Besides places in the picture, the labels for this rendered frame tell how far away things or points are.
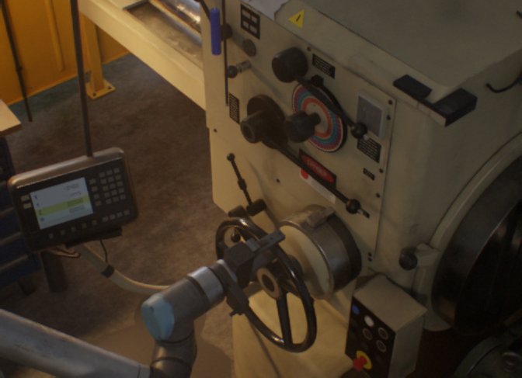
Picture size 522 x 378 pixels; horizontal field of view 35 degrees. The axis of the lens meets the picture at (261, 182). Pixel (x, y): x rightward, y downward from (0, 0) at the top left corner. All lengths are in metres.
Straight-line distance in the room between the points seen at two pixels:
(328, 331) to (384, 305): 0.87
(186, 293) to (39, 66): 2.99
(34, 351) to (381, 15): 1.02
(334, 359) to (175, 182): 1.74
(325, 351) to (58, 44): 2.49
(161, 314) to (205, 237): 2.21
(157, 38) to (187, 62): 0.19
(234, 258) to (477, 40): 0.69
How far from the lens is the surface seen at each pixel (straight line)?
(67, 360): 1.71
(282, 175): 2.18
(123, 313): 3.68
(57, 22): 4.55
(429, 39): 1.82
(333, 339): 2.81
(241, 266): 1.80
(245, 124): 2.06
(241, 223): 1.96
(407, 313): 1.97
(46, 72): 4.65
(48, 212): 2.42
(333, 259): 2.02
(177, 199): 4.13
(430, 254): 1.95
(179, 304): 1.75
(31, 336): 1.70
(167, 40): 3.03
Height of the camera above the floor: 2.86
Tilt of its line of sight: 43 degrees down
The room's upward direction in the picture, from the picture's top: straight up
